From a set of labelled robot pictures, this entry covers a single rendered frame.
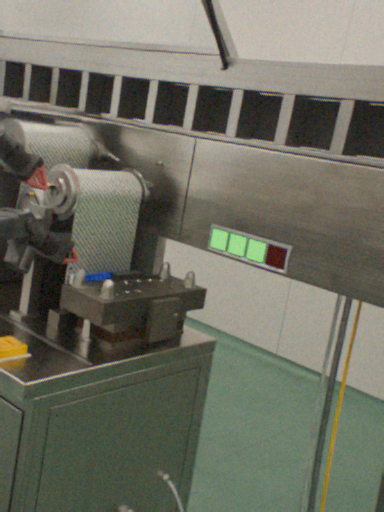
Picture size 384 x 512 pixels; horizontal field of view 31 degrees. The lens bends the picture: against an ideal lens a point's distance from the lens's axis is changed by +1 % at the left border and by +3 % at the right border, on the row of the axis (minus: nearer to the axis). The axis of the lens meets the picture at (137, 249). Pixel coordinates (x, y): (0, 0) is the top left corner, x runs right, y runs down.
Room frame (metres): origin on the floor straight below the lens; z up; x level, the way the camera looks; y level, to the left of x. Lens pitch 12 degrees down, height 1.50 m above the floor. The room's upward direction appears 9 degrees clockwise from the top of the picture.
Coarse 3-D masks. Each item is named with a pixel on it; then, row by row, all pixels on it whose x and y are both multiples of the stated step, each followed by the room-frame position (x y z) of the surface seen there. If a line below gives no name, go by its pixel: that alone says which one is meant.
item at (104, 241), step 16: (80, 224) 1.72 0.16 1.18; (96, 224) 1.76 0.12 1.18; (112, 224) 1.80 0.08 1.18; (128, 224) 1.85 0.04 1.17; (80, 240) 1.73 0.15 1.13; (96, 240) 1.77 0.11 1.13; (112, 240) 1.81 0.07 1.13; (128, 240) 1.86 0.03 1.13; (80, 256) 1.73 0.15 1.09; (96, 256) 1.77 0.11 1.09; (112, 256) 1.82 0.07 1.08; (128, 256) 1.87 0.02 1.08; (96, 272) 1.78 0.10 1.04
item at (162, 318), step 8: (152, 304) 1.65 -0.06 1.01; (160, 304) 1.66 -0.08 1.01; (168, 304) 1.68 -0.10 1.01; (176, 304) 1.71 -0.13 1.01; (152, 312) 1.65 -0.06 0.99; (160, 312) 1.66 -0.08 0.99; (168, 312) 1.69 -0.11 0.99; (176, 312) 1.71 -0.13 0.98; (152, 320) 1.65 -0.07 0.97; (160, 320) 1.67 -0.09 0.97; (168, 320) 1.69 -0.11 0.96; (176, 320) 1.72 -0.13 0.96; (152, 328) 1.65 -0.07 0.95; (160, 328) 1.67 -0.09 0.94; (168, 328) 1.70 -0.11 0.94; (152, 336) 1.65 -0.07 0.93; (160, 336) 1.68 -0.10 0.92; (168, 336) 1.70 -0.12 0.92
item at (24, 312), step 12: (36, 204) 1.75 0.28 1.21; (36, 216) 1.72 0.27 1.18; (48, 216) 1.73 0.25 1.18; (48, 228) 1.74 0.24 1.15; (36, 264) 1.73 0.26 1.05; (24, 276) 1.74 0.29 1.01; (36, 276) 1.73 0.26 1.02; (24, 288) 1.74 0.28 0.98; (36, 288) 1.74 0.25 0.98; (24, 300) 1.73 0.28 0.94; (36, 300) 1.74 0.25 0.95; (12, 312) 1.73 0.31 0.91; (24, 312) 1.73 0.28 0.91; (36, 312) 1.74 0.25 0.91
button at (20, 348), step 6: (6, 336) 1.50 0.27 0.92; (0, 342) 1.46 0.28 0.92; (6, 342) 1.46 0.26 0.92; (12, 342) 1.47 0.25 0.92; (18, 342) 1.47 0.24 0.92; (0, 348) 1.42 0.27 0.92; (6, 348) 1.43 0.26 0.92; (12, 348) 1.44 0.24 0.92; (18, 348) 1.45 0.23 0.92; (24, 348) 1.46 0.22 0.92; (0, 354) 1.42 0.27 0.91; (6, 354) 1.42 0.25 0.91; (12, 354) 1.44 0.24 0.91; (18, 354) 1.45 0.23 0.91; (24, 354) 1.46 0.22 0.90
